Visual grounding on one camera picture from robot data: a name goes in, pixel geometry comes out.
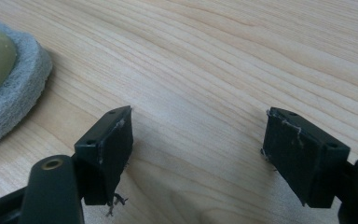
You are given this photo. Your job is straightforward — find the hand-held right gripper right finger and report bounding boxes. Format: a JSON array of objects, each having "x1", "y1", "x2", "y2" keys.
[{"x1": 260, "y1": 106, "x2": 351, "y2": 209}]

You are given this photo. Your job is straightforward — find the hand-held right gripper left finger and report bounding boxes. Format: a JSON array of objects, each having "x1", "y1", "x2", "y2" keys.
[{"x1": 74, "y1": 105, "x2": 134, "y2": 207}]

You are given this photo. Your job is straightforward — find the grey felt round pad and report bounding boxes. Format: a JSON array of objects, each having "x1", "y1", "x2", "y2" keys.
[{"x1": 0, "y1": 18, "x2": 53, "y2": 152}]

